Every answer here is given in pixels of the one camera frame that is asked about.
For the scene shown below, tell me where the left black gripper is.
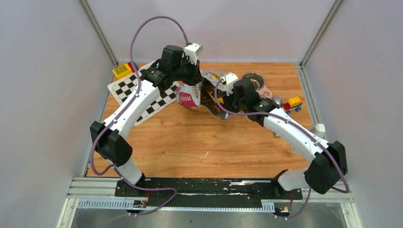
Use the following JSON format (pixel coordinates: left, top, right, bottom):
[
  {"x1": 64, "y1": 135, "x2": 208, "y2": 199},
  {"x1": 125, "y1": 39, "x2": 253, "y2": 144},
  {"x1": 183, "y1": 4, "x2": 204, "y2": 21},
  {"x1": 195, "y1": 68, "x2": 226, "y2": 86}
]
[{"x1": 171, "y1": 57, "x2": 203, "y2": 86}]

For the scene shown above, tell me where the pet food bag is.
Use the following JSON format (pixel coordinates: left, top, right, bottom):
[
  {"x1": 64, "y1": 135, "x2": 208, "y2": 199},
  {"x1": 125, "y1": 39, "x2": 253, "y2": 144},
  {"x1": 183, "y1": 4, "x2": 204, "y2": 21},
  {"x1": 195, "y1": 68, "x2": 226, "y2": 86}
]
[{"x1": 174, "y1": 70, "x2": 229, "y2": 120}]

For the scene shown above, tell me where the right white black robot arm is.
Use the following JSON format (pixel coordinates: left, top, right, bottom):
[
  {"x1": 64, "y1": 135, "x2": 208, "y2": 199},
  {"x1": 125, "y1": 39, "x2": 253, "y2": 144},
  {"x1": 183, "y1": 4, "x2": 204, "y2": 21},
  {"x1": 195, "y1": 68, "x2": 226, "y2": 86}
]
[{"x1": 213, "y1": 76, "x2": 350, "y2": 199}]

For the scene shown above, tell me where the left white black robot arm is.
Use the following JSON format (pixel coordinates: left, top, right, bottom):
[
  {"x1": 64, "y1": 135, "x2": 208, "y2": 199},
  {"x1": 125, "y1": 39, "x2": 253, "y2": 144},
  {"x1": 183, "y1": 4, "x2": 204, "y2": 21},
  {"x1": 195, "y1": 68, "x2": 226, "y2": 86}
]
[{"x1": 90, "y1": 43, "x2": 203, "y2": 196}]

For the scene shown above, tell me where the pink double pet bowl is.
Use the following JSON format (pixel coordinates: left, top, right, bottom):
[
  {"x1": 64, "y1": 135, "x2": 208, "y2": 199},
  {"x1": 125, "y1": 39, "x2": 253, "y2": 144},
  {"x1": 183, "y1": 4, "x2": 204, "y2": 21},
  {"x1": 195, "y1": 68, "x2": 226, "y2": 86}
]
[{"x1": 241, "y1": 72, "x2": 273, "y2": 99}]

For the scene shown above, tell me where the silver metal cylinder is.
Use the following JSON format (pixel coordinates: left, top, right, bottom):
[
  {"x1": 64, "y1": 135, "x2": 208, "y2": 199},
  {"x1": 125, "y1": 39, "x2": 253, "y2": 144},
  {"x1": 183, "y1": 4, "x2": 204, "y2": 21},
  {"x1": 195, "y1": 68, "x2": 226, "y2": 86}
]
[{"x1": 273, "y1": 96, "x2": 283, "y2": 138}]

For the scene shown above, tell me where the toy block car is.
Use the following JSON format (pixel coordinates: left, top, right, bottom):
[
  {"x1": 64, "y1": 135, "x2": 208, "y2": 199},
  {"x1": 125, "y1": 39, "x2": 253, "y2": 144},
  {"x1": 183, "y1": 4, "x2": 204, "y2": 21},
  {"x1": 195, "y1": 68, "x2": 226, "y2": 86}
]
[{"x1": 282, "y1": 96, "x2": 302, "y2": 115}]

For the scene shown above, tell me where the yellow red blue block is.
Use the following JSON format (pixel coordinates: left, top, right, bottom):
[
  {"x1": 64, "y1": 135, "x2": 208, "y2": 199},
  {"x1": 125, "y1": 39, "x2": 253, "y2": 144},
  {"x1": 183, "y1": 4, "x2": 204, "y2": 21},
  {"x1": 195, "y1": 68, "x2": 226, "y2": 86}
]
[{"x1": 113, "y1": 62, "x2": 139, "y2": 80}]

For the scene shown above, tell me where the checkerboard calibration board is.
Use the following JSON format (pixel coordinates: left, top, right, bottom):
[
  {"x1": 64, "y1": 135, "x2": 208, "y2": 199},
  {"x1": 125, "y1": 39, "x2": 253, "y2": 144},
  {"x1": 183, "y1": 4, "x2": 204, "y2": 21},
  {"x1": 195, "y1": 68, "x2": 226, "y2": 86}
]
[{"x1": 107, "y1": 60, "x2": 180, "y2": 126}]

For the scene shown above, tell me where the white wedge holder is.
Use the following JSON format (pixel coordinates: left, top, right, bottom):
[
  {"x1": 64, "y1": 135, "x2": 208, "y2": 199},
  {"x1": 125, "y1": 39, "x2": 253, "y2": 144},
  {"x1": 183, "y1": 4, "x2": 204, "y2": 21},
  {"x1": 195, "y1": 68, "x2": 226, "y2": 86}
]
[{"x1": 307, "y1": 123, "x2": 326, "y2": 138}]

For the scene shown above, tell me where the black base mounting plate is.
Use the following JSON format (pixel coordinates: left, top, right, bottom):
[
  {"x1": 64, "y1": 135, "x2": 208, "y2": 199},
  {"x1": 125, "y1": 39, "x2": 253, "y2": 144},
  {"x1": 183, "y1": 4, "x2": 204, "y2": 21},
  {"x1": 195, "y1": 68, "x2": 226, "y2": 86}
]
[{"x1": 115, "y1": 177, "x2": 303, "y2": 208}]

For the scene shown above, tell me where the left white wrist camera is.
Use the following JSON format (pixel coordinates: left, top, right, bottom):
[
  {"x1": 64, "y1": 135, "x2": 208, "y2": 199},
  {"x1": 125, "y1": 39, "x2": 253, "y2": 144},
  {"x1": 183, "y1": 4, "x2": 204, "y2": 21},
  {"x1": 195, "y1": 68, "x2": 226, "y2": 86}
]
[{"x1": 184, "y1": 43, "x2": 203, "y2": 65}]

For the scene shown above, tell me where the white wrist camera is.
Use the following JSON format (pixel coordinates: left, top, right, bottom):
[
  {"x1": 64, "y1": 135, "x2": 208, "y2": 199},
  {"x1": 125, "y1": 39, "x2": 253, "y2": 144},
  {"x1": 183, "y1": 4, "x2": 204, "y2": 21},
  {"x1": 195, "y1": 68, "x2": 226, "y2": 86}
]
[
  {"x1": 221, "y1": 72, "x2": 239, "y2": 95},
  {"x1": 184, "y1": 43, "x2": 203, "y2": 65}
]

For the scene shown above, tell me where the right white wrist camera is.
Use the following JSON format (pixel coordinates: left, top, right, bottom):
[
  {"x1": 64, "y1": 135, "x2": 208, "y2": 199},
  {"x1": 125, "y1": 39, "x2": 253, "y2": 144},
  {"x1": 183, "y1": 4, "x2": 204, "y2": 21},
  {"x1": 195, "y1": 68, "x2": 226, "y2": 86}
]
[{"x1": 221, "y1": 72, "x2": 239, "y2": 95}]

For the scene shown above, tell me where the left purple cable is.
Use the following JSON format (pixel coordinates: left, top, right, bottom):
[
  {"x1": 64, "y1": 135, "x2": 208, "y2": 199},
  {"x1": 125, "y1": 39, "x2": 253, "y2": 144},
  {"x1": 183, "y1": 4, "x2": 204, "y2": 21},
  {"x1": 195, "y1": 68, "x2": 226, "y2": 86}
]
[{"x1": 89, "y1": 16, "x2": 190, "y2": 228}]

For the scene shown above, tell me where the purple cable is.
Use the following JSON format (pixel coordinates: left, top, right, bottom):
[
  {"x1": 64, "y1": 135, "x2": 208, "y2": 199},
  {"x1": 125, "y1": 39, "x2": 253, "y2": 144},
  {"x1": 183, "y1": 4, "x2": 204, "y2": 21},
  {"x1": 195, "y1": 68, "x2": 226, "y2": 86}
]
[
  {"x1": 214, "y1": 80, "x2": 351, "y2": 220},
  {"x1": 89, "y1": 16, "x2": 190, "y2": 228}
]

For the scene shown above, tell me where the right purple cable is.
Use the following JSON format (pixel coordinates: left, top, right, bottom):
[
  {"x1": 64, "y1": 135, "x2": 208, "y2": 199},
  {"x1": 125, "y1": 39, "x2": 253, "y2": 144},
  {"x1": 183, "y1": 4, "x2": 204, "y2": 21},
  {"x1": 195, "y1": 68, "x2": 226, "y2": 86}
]
[{"x1": 214, "y1": 80, "x2": 351, "y2": 220}]

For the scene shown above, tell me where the aluminium rail frame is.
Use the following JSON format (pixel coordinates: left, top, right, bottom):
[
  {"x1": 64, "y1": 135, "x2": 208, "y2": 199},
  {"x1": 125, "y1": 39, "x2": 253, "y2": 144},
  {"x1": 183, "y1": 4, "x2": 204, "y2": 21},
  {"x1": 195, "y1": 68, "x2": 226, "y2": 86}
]
[{"x1": 57, "y1": 176, "x2": 363, "y2": 228}]

